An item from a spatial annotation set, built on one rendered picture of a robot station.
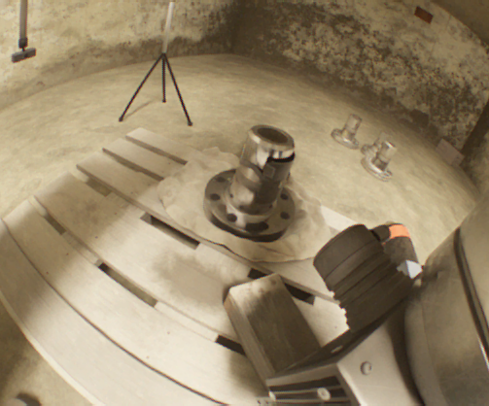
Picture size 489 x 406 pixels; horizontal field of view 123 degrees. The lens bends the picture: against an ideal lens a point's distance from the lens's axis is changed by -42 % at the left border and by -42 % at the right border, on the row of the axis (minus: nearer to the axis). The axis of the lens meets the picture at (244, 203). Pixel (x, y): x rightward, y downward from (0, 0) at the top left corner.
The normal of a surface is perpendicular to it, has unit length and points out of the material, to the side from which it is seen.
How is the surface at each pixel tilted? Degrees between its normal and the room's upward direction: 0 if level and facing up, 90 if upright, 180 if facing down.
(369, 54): 90
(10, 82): 90
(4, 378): 0
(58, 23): 90
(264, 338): 0
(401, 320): 0
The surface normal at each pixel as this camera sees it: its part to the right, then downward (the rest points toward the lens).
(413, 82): -0.37, 0.57
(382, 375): 0.23, -0.71
